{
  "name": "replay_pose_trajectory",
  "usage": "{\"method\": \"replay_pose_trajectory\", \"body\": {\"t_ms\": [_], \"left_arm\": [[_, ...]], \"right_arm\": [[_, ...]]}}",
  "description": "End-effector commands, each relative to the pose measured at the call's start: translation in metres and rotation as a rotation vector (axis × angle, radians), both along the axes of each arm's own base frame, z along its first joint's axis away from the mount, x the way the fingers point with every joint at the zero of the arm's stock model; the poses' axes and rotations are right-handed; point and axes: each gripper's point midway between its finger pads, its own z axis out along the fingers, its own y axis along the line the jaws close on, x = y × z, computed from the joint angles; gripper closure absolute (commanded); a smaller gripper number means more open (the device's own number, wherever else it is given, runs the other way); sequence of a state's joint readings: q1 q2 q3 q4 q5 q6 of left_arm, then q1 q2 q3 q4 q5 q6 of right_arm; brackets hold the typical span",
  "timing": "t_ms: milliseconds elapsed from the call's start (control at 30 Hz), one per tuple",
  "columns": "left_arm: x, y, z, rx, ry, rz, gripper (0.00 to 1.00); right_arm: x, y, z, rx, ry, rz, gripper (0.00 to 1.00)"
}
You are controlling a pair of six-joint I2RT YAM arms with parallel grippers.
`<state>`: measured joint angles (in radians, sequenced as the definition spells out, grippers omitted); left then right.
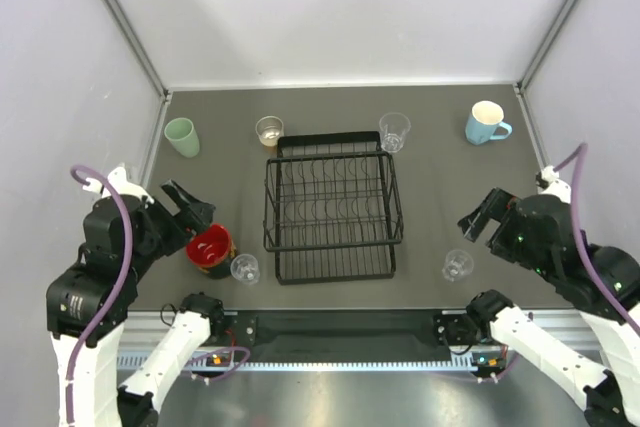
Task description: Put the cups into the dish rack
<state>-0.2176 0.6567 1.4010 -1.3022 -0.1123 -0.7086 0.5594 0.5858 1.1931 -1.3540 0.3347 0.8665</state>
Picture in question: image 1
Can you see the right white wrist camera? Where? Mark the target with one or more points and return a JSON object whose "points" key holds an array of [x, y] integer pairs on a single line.
{"points": [[548, 182]]}

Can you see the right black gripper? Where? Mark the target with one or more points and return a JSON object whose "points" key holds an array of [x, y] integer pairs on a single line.
{"points": [[495, 205]]}

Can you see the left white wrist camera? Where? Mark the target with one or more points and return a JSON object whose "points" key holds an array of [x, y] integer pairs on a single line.
{"points": [[119, 179]]}

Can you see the red and black skull mug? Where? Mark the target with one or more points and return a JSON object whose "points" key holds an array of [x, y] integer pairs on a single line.
{"points": [[213, 252]]}

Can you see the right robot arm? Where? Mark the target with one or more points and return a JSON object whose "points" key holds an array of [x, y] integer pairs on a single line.
{"points": [[599, 283]]}

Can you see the small clear glass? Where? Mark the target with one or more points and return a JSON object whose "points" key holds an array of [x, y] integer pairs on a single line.
{"points": [[458, 265], [245, 269]]}

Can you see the small steel cup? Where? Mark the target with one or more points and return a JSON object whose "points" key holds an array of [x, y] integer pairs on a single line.
{"points": [[269, 130]]}

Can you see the black wire dish rack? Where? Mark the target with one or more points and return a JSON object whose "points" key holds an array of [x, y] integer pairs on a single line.
{"points": [[332, 209]]}

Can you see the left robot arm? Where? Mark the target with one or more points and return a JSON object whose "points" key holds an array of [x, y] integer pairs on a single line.
{"points": [[126, 232]]}

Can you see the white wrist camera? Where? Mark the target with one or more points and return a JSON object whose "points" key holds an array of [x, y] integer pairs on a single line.
{"points": [[119, 179], [548, 182]]}

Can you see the mint green plastic cup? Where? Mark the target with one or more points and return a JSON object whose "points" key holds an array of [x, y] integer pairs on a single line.
{"points": [[182, 135]]}

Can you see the slotted aluminium cable duct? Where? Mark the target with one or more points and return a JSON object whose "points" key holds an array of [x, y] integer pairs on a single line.
{"points": [[133, 360]]}

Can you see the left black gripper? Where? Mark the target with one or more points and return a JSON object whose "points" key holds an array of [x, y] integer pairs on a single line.
{"points": [[195, 215]]}

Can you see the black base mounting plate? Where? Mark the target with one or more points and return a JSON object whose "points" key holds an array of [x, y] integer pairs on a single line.
{"points": [[348, 335]]}

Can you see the clear faceted glass tumbler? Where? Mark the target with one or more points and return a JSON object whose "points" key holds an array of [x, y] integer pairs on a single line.
{"points": [[393, 128]]}

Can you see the light blue ceramic mug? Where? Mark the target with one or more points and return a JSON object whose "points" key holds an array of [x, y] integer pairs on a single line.
{"points": [[486, 123]]}

